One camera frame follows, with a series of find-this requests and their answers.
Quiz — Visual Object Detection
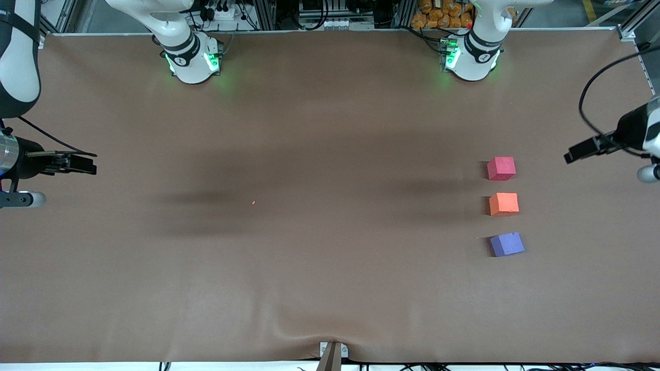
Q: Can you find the brown table cover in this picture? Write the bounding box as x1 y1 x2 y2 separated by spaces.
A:
0 28 660 364

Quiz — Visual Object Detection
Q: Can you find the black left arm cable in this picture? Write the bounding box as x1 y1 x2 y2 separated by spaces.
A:
579 50 660 156

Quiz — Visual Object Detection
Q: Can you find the white power strip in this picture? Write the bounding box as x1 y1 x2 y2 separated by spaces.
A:
205 4 244 22

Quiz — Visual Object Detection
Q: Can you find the pink foam block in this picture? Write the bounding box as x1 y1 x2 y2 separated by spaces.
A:
487 157 516 181

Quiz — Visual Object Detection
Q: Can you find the metal clamp bracket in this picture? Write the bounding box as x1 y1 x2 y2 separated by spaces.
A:
317 342 349 371

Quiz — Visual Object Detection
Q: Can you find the white terminal strip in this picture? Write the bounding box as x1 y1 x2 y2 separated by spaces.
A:
299 18 375 30

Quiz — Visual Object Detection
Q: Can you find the orange foam block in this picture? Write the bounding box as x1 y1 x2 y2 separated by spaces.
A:
489 193 520 216

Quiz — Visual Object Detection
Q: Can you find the purple foam block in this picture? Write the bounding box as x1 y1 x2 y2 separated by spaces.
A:
490 232 525 257

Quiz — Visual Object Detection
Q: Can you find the pile of orange packets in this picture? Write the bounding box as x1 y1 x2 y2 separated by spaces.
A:
411 0 475 29

